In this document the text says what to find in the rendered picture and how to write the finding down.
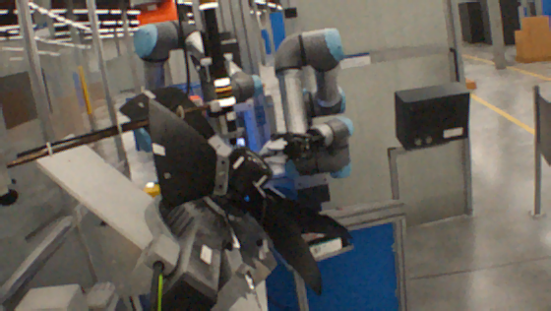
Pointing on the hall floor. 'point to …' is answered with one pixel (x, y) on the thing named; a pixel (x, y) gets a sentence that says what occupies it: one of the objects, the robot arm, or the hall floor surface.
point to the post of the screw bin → (300, 291)
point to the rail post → (402, 264)
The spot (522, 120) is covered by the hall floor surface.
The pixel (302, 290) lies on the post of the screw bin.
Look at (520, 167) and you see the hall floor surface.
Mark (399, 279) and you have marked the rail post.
